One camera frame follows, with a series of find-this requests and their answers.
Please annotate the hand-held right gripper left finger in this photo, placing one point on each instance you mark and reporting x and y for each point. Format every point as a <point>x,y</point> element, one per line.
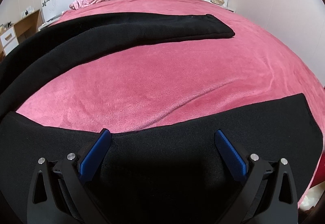
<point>94,155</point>

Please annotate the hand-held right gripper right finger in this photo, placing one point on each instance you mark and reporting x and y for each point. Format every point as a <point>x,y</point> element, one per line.
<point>232,155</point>

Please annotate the black pants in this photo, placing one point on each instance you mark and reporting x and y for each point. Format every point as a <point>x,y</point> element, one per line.
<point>162,178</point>

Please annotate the pink fleece bed blanket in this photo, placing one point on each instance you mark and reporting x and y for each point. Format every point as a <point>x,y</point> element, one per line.
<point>152,74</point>

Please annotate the white drawer cabinet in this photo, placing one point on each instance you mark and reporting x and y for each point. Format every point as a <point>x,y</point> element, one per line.
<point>9,38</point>

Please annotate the wooden desk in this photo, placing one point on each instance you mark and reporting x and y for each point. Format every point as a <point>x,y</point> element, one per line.
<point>28,23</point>

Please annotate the glass bowl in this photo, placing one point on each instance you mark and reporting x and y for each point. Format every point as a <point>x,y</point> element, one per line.
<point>217,0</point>

